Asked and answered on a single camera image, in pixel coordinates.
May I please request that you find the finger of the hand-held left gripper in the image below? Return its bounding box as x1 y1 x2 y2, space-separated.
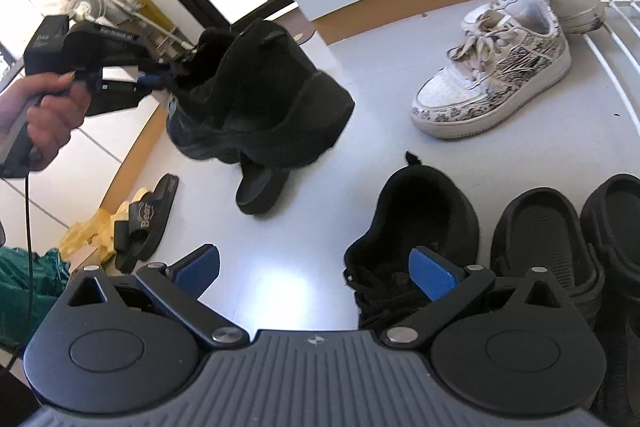
132 68 173 92

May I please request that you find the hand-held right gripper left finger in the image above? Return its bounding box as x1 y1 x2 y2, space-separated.
65 243 251 348

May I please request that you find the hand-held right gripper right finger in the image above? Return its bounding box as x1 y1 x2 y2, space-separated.
384 246 576 348

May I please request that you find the black sneaker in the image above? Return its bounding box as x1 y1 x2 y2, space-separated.
165 19 357 170
342 151 482 330

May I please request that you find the black chunky strap clog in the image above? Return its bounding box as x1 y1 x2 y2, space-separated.
580 173 640 343
490 187 607 333

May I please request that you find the floral print white sneaker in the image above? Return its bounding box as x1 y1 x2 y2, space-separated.
410 0 572 140

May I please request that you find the person's left hand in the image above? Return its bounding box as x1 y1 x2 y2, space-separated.
0 72 94 171

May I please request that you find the white floor fan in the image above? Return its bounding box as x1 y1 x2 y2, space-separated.
65 0 193 55

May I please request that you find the black slide sandal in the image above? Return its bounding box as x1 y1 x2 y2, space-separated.
125 173 179 258
112 217 156 274

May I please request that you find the yellow cloth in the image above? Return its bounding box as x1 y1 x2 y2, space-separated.
59 187 151 265

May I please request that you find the green plastic bag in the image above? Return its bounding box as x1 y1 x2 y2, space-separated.
0 246 71 350

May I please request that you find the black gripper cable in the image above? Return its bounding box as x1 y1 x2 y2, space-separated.
0 167 36 378

